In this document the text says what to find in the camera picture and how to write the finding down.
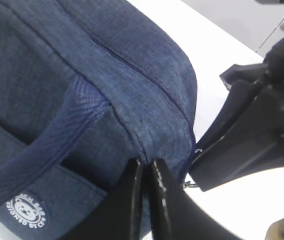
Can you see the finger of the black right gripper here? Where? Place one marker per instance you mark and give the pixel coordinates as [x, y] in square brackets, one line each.
[246, 137]

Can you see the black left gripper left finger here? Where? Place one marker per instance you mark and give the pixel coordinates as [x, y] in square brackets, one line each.
[118, 216]

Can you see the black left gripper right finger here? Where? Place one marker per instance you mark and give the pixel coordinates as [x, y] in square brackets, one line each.
[174, 215]

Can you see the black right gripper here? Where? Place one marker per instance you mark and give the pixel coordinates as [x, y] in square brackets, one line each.
[244, 83]

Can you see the dark navy fabric lunch bag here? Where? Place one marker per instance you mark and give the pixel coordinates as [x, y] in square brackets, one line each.
[85, 86]

